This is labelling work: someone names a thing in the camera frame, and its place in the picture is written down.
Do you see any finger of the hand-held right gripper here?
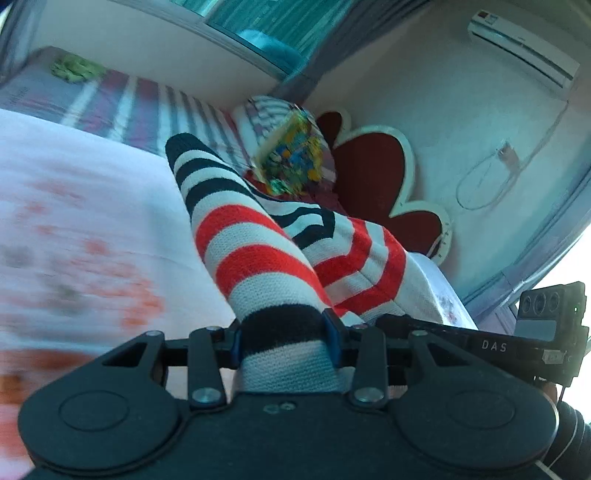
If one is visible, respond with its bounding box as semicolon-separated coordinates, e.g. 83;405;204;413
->
376;315;468;354

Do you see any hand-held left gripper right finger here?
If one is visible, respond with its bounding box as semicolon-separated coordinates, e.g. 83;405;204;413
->
323;308;467;409

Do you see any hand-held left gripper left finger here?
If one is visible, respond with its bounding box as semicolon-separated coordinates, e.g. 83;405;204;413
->
102;324;244;411

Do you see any red black white striped sweater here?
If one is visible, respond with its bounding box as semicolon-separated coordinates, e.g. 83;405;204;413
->
165;133;409;408

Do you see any red white-edged headboard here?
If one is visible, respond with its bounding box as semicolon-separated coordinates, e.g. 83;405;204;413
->
316;111;455;266

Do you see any colourful printed pillow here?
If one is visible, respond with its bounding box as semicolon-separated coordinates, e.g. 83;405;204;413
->
252;108;338;197

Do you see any white floral bed sheet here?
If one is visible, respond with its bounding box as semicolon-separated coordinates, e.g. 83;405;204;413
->
0;108;478;480

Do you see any striped pillow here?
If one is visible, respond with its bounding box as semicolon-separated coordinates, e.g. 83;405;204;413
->
231;96;306;171

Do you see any purple white striped bed sheet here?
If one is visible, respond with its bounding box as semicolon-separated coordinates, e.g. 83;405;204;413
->
0;46;259;172

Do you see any white air conditioner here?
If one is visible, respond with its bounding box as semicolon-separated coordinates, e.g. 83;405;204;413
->
467;7;581;90

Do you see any teal curtain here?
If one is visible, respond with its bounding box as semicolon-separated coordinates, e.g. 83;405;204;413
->
203;0;352;89

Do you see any green cloth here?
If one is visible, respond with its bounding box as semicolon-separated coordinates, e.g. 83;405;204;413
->
50;54;105;84

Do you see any white power cable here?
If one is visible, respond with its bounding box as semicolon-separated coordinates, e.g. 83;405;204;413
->
456;99;571;211

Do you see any wall plug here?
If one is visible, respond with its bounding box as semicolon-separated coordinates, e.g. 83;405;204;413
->
496;140;519;165

